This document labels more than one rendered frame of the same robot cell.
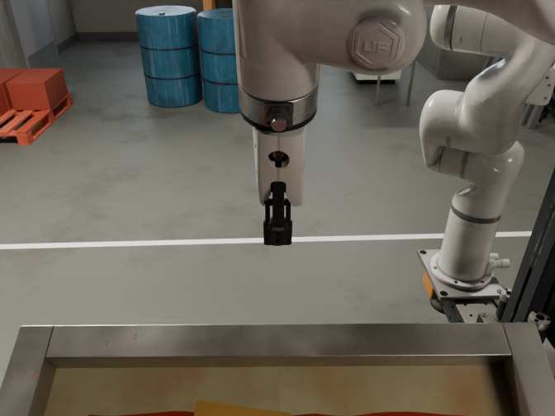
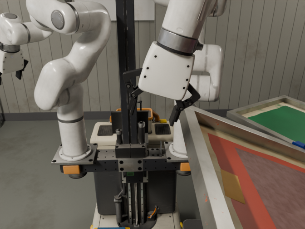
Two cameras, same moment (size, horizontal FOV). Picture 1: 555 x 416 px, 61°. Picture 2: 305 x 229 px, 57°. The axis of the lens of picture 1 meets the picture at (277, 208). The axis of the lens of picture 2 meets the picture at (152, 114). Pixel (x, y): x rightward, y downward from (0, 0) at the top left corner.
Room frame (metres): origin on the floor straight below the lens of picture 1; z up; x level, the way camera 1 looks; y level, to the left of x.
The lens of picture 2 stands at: (0.49, 0.56, 1.75)
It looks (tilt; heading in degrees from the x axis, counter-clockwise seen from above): 25 degrees down; 270
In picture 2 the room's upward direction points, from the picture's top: straight up
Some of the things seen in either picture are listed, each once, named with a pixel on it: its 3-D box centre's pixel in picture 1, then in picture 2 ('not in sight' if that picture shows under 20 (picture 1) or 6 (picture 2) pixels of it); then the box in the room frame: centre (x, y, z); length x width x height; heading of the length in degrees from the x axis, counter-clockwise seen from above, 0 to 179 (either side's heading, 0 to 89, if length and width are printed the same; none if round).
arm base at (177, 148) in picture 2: not in sight; (184, 131); (0.35, -0.43, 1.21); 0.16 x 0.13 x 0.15; 92
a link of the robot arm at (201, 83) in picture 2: not in sight; (190, 96); (0.34, -0.41, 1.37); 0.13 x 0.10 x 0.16; 171
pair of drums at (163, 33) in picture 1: (200, 58); not in sight; (5.14, 0.82, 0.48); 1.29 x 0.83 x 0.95; 90
